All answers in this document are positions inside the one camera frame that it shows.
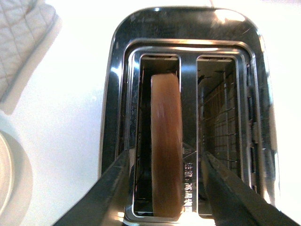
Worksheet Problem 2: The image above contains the bread slice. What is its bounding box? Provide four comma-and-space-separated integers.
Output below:
150, 73, 182, 218

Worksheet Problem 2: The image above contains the beige quilted oven mitt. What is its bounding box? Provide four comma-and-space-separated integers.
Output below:
0, 0, 59, 103

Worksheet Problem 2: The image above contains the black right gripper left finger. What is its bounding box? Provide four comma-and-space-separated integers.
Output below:
54, 151, 130, 226

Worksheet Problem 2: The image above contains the cream round plate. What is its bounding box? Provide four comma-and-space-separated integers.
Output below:
0, 110, 33, 226

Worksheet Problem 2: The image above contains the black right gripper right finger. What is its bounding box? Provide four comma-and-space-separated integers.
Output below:
201, 152, 298, 226

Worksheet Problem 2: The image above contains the white chrome two-slot toaster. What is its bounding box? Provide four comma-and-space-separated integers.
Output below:
99, 7, 280, 226

